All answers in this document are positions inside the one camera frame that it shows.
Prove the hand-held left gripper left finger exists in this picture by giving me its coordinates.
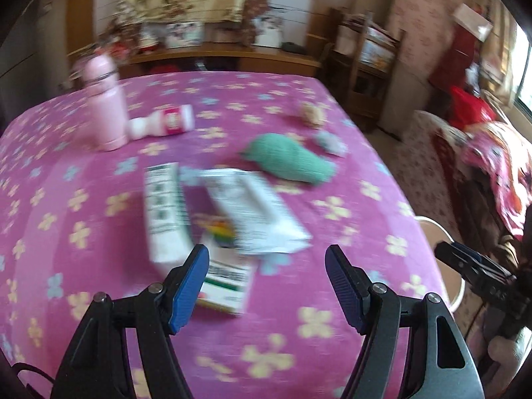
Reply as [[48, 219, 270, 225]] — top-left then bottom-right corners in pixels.
[[51, 244, 210, 399]]

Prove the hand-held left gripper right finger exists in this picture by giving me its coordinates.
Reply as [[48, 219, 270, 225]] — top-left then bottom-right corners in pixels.
[[325, 244, 485, 399]]

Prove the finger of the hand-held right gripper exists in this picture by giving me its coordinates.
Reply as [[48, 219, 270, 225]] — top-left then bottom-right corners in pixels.
[[435, 241, 514, 283]]

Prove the small colourful printed carton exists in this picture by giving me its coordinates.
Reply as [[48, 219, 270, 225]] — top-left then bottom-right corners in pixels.
[[195, 223, 255, 316]]

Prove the white carton green print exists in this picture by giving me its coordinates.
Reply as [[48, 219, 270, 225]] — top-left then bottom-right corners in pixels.
[[143, 162, 197, 275]]

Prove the white round stool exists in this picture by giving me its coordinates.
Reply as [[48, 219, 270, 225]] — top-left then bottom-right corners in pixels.
[[415, 215, 467, 313]]

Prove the white plastic wrapper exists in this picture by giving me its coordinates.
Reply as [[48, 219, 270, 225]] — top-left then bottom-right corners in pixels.
[[199, 168, 314, 257]]

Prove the pink printed blanket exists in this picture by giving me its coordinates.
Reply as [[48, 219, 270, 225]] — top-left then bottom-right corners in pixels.
[[463, 122, 532, 238]]

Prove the sofa with floral cover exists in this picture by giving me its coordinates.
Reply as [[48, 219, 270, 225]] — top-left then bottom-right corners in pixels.
[[408, 110, 532, 366]]

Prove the purple floral tablecloth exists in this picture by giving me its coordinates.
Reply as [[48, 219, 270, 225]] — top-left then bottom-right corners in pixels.
[[0, 70, 452, 399]]

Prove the green knitted cloth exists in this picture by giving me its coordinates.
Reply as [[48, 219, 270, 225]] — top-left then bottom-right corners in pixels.
[[240, 132, 337, 186]]

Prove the red plastic bag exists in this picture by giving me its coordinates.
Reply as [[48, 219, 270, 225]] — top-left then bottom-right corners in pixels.
[[448, 85, 498, 132]]

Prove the white yogurt bottle pink label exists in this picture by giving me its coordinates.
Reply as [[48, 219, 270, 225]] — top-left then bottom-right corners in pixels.
[[126, 104, 196, 140]]

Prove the pink water bottle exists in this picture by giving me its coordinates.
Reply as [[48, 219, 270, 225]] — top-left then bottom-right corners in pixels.
[[80, 53, 128, 153]]

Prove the red hanging garment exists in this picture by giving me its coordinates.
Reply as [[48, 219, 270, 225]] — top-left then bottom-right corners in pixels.
[[427, 24, 479, 93]]

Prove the wooden slatted chair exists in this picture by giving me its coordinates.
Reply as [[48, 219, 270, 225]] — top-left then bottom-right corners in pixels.
[[322, 7, 407, 132]]

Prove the wooden cabinet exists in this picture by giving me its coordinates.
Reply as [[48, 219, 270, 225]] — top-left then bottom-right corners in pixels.
[[67, 43, 324, 89]]

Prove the white paper bag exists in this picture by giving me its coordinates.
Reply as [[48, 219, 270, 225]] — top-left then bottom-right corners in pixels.
[[452, 3, 494, 43]]

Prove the framed photo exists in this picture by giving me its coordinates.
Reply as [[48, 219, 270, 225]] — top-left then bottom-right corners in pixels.
[[165, 20, 205, 49]]

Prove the white photo stand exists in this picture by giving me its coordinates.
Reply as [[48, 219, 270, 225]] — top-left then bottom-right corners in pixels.
[[253, 12, 286, 48]]

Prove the grey refrigerator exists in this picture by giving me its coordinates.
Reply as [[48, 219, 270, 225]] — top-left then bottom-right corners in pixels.
[[0, 0, 55, 130]]

